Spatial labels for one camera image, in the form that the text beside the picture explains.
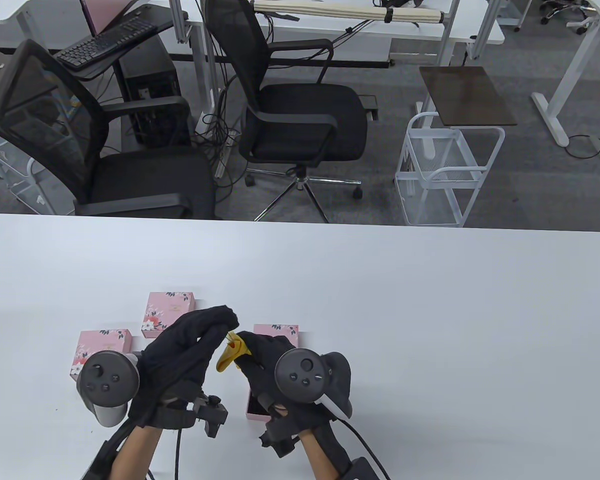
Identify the person's right hand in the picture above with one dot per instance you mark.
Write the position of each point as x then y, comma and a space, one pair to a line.
262, 360

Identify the person's left hand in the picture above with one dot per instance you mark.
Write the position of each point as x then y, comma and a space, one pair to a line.
180, 350

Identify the pink floral box sleeve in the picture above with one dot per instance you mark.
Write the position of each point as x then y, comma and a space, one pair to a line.
285, 332

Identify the yellow cloth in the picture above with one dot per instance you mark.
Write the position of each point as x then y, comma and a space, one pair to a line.
225, 360

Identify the grey handheld controller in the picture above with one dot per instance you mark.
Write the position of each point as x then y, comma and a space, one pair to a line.
302, 375
107, 380

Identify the person's right forearm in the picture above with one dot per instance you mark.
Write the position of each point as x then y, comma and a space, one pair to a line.
320, 457

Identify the black forearm sensor box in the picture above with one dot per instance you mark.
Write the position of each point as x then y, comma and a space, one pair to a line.
362, 470

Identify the person's left forearm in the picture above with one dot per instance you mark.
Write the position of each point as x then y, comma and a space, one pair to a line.
135, 455

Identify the pink floral jewelry box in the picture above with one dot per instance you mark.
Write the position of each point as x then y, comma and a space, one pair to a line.
170, 307
102, 342

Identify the black mesh office chair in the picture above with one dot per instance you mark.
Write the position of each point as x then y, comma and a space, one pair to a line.
145, 185

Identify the black office chair chrome base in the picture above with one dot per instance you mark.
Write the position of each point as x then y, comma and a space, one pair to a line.
300, 115

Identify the black computer tower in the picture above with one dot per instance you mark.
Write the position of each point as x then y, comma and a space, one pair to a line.
150, 90

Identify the black keyboard tray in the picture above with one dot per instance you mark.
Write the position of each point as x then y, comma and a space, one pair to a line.
130, 51

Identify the black keyboard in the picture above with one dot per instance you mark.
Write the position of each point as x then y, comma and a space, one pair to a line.
100, 45

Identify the dark wooden board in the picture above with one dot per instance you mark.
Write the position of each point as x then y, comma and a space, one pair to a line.
467, 95

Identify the white desk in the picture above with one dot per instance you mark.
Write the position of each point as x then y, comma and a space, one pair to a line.
420, 30
580, 55
45, 20

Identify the distant chair base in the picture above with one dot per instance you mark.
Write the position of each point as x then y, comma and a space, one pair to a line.
562, 9

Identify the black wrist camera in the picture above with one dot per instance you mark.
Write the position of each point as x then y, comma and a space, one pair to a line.
280, 442
215, 415

